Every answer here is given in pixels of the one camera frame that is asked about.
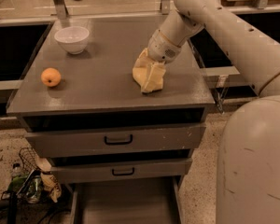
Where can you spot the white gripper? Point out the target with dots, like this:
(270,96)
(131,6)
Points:
(162,50)

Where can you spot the yellow sponge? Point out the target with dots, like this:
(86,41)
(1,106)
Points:
(140,75)

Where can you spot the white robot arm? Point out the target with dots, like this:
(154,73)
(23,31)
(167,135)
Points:
(248,159)

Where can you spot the grey top drawer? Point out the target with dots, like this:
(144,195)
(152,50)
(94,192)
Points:
(115,141)

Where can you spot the grey drawer cabinet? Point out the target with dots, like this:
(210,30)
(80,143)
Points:
(97,90)

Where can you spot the grey open bottom drawer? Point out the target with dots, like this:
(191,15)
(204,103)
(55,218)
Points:
(130,201)

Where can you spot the grey middle drawer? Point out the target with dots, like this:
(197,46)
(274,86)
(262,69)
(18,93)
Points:
(121,170)

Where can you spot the white ceramic bowl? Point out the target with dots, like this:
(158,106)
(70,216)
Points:
(72,39)

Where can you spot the orange fruit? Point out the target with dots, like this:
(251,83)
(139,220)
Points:
(51,77)

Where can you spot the cream printed bag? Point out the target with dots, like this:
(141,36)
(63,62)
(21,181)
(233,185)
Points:
(51,185)

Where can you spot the green snack bag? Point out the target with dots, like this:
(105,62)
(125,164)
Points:
(28,188)

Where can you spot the clear plastic bottle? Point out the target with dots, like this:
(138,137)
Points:
(16,171)

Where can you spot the grey metal post left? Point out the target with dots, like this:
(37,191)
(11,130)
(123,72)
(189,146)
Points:
(61,9)

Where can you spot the black wire basket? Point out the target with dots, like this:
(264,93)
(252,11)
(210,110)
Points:
(28,159)

